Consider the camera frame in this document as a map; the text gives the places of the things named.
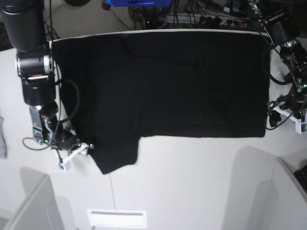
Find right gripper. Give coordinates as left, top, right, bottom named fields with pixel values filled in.
left=54, top=130, right=79, bottom=150

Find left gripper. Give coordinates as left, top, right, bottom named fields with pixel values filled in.
left=280, top=93, right=307, bottom=115

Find black T-shirt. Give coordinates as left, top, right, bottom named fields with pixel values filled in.
left=52, top=32, right=270, bottom=174

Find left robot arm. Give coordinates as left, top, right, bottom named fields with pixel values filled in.
left=248, top=0, right=307, bottom=117

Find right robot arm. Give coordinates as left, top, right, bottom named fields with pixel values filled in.
left=0, top=0, right=79, bottom=150

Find grey cloth at left edge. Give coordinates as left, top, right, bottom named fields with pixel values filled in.
left=0, top=117, right=7, bottom=159

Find black keyboard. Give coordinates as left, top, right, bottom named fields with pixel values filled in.
left=294, top=165, right=307, bottom=192

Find white box bottom left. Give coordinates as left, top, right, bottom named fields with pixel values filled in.
left=0, top=167, right=77, bottom=230

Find white box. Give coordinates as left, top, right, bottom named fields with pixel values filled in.
left=0, top=167, right=77, bottom=230
left=254, top=157, right=307, bottom=230

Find white slot plate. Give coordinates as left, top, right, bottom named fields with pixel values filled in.
left=87, top=209, right=147, bottom=228

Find white box right side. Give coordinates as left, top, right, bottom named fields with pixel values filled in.
left=254, top=157, right=307, bottom=230

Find white power strip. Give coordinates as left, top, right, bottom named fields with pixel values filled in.
left=159, top=12, right=247, bottom=25

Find blue box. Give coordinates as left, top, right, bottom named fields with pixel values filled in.
left=104, top=0, right=173, bottom=7

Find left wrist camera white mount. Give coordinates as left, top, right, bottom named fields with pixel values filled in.
left=264, top=101, right=307, bottom=134

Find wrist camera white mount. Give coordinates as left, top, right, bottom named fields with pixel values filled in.
left=264, top=101, right=307, bottom=134
left=54, top=142, right=94, bottom=172

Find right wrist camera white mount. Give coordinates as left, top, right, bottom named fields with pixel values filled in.
left=54, top=142, right=94, bottom=172

